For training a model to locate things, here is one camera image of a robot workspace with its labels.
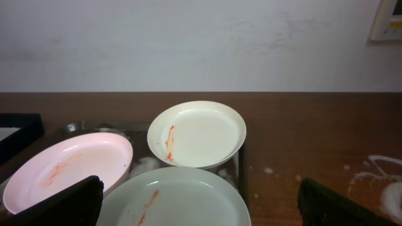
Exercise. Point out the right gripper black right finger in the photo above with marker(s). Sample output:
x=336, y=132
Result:
x=321, y=206

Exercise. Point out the black soapy water tray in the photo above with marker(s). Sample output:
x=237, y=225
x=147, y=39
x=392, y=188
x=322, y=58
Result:
x=18, y=131

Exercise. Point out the white wall control panel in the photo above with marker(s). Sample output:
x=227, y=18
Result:
x=387, y=22

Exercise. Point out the pink plastic plate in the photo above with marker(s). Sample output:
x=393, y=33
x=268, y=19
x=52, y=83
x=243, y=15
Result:
x=102, y=154

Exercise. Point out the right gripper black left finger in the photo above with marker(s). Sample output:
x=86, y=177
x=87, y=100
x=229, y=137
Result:
x=77, y=205

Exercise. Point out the cream plastic plate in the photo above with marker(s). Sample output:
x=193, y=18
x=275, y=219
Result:
x=198, y=134

